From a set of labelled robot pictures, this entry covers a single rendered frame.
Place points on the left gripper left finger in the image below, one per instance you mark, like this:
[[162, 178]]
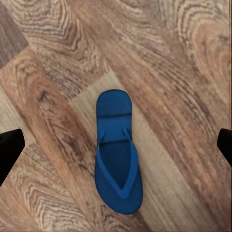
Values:
[[12, 144]]

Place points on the sandal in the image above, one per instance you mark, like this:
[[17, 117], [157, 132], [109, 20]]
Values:
[[117, 172]]

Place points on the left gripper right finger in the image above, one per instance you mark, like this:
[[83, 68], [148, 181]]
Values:
[[224, 143]]

